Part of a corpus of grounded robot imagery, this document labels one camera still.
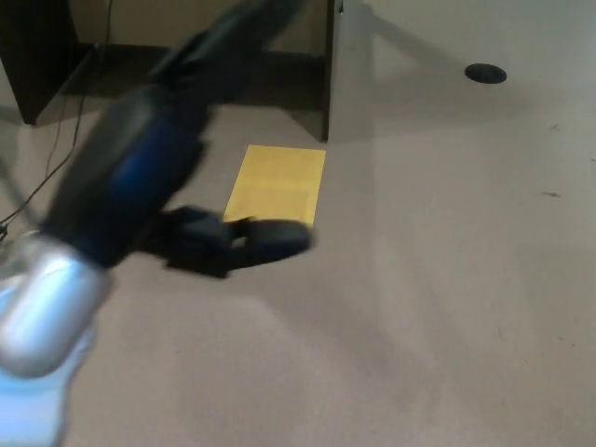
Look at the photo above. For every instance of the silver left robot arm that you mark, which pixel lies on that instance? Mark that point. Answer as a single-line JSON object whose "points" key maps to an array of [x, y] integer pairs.
{"points": [[46, 302]]}

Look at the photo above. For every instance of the yellow paper envelope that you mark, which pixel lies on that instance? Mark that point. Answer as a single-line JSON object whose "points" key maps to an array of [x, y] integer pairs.
{"points": [[279, 181]]}

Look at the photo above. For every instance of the power plug adapter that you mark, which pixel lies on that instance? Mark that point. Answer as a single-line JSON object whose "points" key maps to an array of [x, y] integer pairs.
{"points": [[3, 233]]}

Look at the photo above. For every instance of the black round floor cover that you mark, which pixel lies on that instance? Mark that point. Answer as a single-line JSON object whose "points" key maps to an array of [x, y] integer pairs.
{"points": [[485, 73]]}

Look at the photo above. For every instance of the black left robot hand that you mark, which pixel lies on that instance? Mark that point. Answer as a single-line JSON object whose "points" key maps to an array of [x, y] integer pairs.
{"points": [[130, 177]]}

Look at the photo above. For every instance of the dark wooden desk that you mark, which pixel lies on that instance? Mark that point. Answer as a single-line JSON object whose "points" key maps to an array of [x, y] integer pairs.
{"points": [[28, 56]]}

